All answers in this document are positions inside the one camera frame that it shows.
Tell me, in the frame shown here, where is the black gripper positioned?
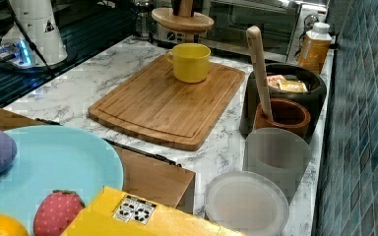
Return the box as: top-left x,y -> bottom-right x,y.
171,0 -> 194,17

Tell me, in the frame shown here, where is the round wooden lid with knob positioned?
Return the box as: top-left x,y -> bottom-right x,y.
152,7 -> 215,42

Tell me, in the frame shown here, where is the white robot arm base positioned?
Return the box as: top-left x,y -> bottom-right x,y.
0,0 -> 76,72

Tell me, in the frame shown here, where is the black tea container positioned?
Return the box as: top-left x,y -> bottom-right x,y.
239,63 -> 327,143

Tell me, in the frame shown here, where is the translucent plastic lid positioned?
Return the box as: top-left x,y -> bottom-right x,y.
205,171 -> 289,236

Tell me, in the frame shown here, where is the silver toaster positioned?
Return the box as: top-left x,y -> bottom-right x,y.
153,0 -> 191,46

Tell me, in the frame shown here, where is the glass french press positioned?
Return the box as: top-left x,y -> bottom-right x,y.
131,0 -> 156,42

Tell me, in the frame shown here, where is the yellow ceramic mug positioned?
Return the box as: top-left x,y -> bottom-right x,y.
165,43 -> 211,84

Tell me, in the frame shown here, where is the wooden pestle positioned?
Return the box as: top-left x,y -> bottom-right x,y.
246,26 -> 273,120

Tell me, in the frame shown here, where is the bamboo cutting board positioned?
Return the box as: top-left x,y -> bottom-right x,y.
88,55 -> 245,151

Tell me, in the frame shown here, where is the stainless toaster oven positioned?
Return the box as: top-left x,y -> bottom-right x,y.
200,0 -> 330,62

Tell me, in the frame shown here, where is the orange juice bottle white cap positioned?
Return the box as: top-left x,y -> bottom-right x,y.
297,23 -> 332,74

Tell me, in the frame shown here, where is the brown wooden mortar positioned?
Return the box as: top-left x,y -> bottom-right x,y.
253,98 -> 311,138

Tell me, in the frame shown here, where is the translucent plastic cup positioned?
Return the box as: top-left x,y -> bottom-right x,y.
242,128 -> 312,203

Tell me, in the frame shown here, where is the light blue plate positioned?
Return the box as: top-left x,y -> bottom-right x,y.
0,125 -> 124,231

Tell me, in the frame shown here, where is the yellow cardboard box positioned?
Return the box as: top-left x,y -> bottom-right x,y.
61,187 -> 246,236

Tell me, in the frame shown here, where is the red plush strawberry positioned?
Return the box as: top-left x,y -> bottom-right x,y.
33,190 -> 86,236

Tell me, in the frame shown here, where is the orange fruit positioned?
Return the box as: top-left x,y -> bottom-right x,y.
0,214 -> 30,236

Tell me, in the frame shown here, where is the black cable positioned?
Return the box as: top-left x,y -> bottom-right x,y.
4,0 -> 57,80

